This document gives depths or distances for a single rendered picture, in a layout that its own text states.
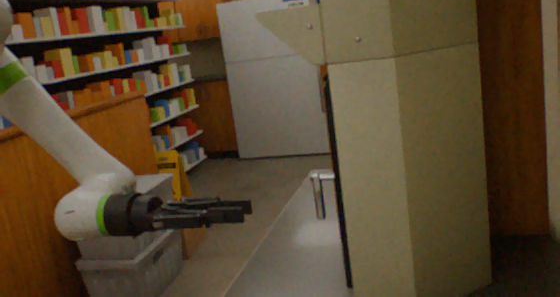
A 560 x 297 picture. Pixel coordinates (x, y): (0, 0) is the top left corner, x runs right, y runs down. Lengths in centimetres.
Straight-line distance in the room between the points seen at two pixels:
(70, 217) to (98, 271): 211
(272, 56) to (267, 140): 96
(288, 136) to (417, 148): 521
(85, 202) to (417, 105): 69
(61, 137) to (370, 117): 72
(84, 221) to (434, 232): 69
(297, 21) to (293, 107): 514
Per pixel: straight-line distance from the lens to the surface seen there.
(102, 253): 327
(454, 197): 103
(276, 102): 608
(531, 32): 128
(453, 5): 99
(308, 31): 91
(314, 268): 126
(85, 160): 130
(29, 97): 133
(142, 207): 112
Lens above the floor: 148
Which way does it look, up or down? 12 degrees down
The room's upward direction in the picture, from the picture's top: 8 degrees counter-clockwise
